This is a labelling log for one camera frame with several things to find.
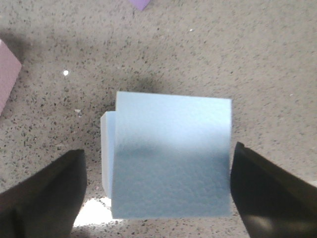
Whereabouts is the light blue foam cube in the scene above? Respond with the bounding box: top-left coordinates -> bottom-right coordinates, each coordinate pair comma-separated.
101,111 -> 116,199
111,92 -> 232,219

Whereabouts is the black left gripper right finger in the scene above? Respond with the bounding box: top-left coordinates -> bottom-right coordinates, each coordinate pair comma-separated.
230,142 -> 317,238

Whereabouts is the far purple foam cube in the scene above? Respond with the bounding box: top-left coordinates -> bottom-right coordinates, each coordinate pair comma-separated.
129,0 -> 151,11

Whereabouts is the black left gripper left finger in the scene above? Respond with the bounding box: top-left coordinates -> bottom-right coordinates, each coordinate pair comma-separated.
0,150 -> 87,238

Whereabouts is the pink foam cube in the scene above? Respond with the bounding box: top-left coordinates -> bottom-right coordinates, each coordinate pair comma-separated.
0,40 -> 22,114

